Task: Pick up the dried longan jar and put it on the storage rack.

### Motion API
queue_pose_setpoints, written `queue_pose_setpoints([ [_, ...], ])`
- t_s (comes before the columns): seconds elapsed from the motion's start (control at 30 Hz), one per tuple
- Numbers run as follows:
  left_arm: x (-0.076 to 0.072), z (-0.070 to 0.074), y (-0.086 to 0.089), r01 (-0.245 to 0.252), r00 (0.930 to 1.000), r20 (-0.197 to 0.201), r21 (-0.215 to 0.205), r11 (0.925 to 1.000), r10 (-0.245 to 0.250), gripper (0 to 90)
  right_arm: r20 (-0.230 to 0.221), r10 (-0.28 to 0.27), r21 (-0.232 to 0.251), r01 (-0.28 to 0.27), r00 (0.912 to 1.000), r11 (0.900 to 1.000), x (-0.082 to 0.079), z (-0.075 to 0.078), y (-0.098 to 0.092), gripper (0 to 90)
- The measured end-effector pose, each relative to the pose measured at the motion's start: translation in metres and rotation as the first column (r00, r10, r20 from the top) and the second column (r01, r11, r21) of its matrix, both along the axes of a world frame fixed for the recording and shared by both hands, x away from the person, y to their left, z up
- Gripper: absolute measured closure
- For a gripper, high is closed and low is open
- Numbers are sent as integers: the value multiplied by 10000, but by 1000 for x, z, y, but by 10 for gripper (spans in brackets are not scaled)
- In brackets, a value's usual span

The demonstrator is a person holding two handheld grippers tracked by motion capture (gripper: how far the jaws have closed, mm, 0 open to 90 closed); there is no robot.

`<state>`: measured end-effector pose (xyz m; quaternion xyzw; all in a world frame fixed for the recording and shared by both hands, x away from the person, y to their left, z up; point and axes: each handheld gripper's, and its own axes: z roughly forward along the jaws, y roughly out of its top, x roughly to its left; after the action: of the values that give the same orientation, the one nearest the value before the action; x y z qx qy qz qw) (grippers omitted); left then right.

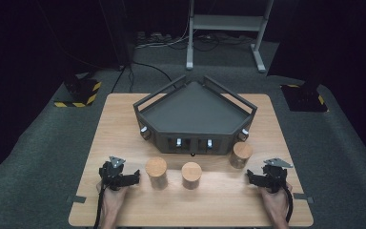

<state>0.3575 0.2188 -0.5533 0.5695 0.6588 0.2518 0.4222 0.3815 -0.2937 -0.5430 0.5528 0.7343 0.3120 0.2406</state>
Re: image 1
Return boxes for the tangled black floor cables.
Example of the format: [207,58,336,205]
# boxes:
[193,32,255,52]

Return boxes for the black base striped yellow edge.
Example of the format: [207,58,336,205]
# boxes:
[280,83,329,113]
[53,72,103,109]

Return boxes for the tall glass jar brown nuts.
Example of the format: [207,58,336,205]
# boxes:
[145,156,169,191]

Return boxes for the grey tape piece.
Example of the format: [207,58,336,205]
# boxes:
[293,192,315,205]
[66,195,88,204]

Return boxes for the left hand-held gripper black cable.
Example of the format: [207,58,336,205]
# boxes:
[92,179,106,229]

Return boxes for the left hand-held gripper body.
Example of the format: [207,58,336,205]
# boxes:
[98,156,127,192]

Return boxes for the person's left hand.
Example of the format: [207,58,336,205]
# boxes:
[96,185,129,219]

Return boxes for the right hand-held gripper black cable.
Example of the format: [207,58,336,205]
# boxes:
[281,183,295,223]

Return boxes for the glass jar red contents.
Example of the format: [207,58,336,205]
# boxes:
[181,161,203,191]

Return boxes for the dark grey corner shelf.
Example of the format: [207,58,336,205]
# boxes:
[132,74,258,156]

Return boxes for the black floor cable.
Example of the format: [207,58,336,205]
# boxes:
[110,61,177,94]

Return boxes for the glass jar wooden lid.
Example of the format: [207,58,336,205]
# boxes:
[229,141,254,170]

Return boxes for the person's right hand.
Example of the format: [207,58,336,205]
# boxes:
[260,186,293,220]

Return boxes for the black power strip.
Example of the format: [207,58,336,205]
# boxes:
[135,31,173,44]

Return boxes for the grey metal stand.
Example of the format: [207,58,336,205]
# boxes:
[185,0,275,73]

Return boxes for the hand-held gripper black cable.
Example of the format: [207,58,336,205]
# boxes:
[92,179,106,229]
[281,183,295,223]

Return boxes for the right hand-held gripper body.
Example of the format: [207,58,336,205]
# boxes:
[261,157,295,194]

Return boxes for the white floor cable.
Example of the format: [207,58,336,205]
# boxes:
[134,15,193,51]

